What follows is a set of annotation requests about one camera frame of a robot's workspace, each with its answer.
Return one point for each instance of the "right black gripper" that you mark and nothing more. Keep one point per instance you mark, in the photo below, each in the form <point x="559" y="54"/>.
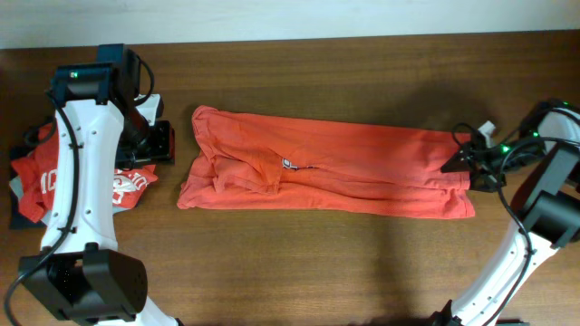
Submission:
<point x="486" y="173"/>

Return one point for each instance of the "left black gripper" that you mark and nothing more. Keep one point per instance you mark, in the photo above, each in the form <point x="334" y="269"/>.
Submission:
<point x="163" y="151"/>

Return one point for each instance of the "red soccer t-shirt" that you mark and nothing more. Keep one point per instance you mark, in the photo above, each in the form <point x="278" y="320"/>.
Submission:
<point x="250" y="161"/>

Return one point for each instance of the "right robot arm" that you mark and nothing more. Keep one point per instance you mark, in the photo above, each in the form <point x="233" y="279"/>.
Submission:
<point x="527" y="170"/>

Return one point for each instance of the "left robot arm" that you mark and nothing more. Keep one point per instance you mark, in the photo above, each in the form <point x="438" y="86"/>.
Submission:
<point x="104" y="123"/>

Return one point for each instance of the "folded red McKinney t-shirt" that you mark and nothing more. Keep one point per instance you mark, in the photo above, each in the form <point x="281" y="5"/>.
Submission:
<point x="128" y="185"/>

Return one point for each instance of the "folded light grey garment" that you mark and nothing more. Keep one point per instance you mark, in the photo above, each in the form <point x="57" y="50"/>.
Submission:
<point x="16" y="187"/>

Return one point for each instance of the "folded navy garment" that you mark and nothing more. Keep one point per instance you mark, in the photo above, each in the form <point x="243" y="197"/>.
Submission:
<point x="36" y="204"/>

